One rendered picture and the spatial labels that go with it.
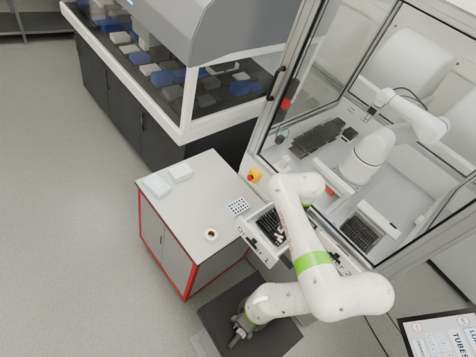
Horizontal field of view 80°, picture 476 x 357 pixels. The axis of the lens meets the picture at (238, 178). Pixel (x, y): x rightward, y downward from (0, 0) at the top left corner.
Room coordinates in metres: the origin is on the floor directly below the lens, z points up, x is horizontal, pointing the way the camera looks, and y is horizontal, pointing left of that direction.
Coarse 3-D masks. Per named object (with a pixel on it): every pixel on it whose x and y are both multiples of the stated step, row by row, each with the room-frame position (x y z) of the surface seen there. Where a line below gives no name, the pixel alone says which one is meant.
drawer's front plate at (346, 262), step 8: (320, 232) 0.94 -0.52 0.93; (328, 240) 0.91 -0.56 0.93; (328, 248) 0.89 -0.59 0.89; (336, 248) 0.88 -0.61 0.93; (344, 256) 0.85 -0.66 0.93; (336, 264) 0.85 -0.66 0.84; (344, 264) 0.83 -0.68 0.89; (352, 264) 0.82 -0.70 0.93; (344, 272) 0.82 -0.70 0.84; (352, 272) 0.80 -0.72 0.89; (360, 272) 0.80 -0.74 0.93
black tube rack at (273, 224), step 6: (270, 210) 0.98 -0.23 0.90; (264, 216) 0.95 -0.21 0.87; (270, 216) 0.94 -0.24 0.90; (276, 216) 0.96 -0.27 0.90; (258, 222) 0.90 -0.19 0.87; (270, 222) 0.90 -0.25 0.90; (276, 222) 0.94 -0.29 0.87; (264, 228) 0.88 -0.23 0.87; (270, 228) 0.87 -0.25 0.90; (276, 228) 0.88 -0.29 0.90; (270, 234) 0.85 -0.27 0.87; (282, 234) 0.86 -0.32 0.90; (282, 240) 0.85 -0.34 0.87
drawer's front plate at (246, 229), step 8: (240, 216) 0.85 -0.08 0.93; (240, 224) 0.83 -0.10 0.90; (248, 224) 0.82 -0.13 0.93; (240, 232) 0.82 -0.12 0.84; (248, 232) 0.80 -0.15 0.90; (256, 240) 0.76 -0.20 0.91; (264, 248) 0.73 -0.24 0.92; (264, 256) 0.72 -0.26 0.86; (272, 256) 0.70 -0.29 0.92; (272, 264) 0.69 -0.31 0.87
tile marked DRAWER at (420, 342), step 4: (412, 340) 0.53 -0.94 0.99; (416, 340) 0.53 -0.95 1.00; (420, 340) 0.53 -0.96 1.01; (416, 344) 0.52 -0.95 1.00; (420, 344) 0.52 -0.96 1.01; (424, 344) 0.52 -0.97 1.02; (416, 348) 0.50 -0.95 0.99; (420, 348) 0.50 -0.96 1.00; (424, 348) 0.50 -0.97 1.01; (416, 352) 0.49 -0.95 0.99; (420, 352) 0.49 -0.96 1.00; (424, 352) 0.49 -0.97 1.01; (428, 352) 0.49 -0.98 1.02; (420, 356) 0.48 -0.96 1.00; (424, 356) 0.48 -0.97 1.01; (428, 356) 0.48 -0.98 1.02
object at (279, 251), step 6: (270, 204) 1.03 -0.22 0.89; (258, 210) 0.95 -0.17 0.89; (264, 210) 1.00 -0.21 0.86; (252, 216) 0.91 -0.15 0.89; (258, 216) 0.96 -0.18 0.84; (252, 222) 0.91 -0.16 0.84; (252, 228) 0.87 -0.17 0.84; (258, 228) 0.88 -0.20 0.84; (258, 234) 0.85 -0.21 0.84; (264, 234) 0.86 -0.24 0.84; (264, 240) 0.83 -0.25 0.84; (270, 240) 0.84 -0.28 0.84; (270, 246) 0.80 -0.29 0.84; (276, 246) 0.82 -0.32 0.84; (282, 246) 0.83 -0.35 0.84; (288, 246) 0.81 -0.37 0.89; (276, 252) 0.79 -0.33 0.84; (282, 252) 0.77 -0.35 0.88
